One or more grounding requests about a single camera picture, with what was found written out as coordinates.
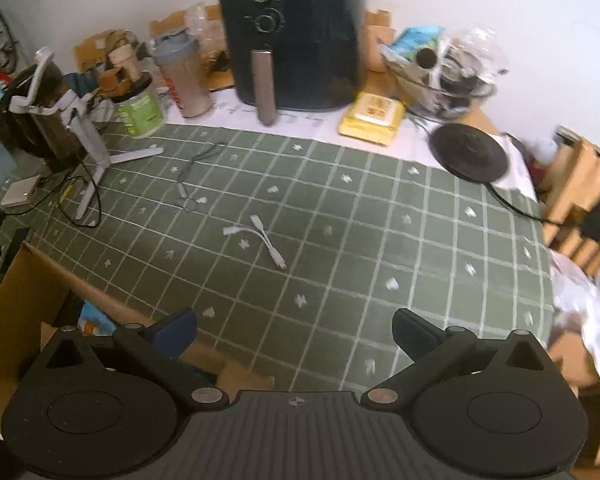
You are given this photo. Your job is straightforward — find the white adapter cable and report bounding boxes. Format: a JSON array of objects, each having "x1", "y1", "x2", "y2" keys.
[{"x1": 222, "y1": 212, "x2": 288, "y2": 271}]

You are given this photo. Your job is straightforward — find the black smartphone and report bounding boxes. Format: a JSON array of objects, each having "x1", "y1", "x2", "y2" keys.
[{"x1": 0, "y1": 226, "x2": 31, "y2": 286}]

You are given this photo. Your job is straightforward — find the black lanyard cord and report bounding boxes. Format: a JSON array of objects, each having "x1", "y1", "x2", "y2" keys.
[{"x1": 172, "y1": 140, "x2": 229, "y2": 213}]

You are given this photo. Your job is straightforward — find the brown cardboard box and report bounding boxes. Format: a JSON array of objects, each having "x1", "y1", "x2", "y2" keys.
[{"x1": 0, "y1": 244, "x2": 273, "y2": 452}]

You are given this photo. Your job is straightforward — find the black air fryer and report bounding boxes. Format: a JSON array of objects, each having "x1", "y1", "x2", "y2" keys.
[{"x1": 219, "y1": 0, "x2": 366, "y2": 126}]

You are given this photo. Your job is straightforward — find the black kettle base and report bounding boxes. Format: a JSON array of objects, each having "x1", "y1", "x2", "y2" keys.
[{"x1": 428, "y1": 124, "x2": 509, "y2": 184}]

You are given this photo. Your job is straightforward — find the glass bowl with clutter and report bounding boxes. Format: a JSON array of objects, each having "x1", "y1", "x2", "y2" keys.
[{"x1": 378, "y1": 25, "x2": 509, "y2": 122}]

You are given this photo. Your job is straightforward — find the yellow wipes pack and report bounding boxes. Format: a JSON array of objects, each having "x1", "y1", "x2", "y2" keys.
[{"x1": 338, "y1": 92, "x2": 405, "y2": 146}]

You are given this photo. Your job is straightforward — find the grey lid shaker bottle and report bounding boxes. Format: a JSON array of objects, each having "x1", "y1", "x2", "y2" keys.
[{"x1": 152, "y1": 27, "x2": 212, "y2": 118}]

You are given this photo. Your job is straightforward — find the white power adapter box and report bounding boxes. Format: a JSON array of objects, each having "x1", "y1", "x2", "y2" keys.
[{"x1": 0, "y1": 174, "x2": 41, "y2": 208}]

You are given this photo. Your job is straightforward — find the white plastic bag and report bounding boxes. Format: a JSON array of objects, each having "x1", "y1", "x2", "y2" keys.
[{"x1": 550, "y1": 250, "x2": 600, "y2": 378}]

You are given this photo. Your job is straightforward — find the black power cable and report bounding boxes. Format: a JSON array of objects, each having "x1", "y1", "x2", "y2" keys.
[{"x1": 484, "y1": 131, "x2": 552, "y2": 224}]

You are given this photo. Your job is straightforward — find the green checked tablecloth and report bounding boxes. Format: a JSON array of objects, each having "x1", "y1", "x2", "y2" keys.
[{"x1": 0, "y1": 126, "x2": 554, "y2": 390}]

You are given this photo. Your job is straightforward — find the wooden chair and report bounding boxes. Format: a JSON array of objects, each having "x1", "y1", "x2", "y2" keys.
[{"x1": 540, "y1": 136, "x2": 600, "y2": 278}]

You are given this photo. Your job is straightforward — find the white phone gimbal tripod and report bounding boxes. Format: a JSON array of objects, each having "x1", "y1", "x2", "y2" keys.
[{"x1": 8, "y1": 46, "x2": 163, "y2": 221}]

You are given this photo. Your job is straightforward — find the blue tissue pack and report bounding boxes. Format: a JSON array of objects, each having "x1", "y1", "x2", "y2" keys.
[{"x1": 78, "y1": 301, "x2": 117, "y2": 337}]

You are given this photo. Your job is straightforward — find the green label jar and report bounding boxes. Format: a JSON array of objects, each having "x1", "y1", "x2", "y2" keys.
[{"x1": 111, "y1": 72, "x2": 166, "y2": 139}]

